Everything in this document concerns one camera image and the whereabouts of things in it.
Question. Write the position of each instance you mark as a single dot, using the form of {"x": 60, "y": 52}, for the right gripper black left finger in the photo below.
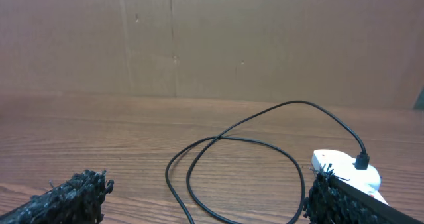
{"x": 76, "y": 201}

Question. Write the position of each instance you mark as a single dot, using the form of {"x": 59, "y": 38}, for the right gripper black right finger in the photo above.
{"x": 333, "y": 201}

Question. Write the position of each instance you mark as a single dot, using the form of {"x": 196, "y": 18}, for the white power strip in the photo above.
{"x": 342, "y": 165}

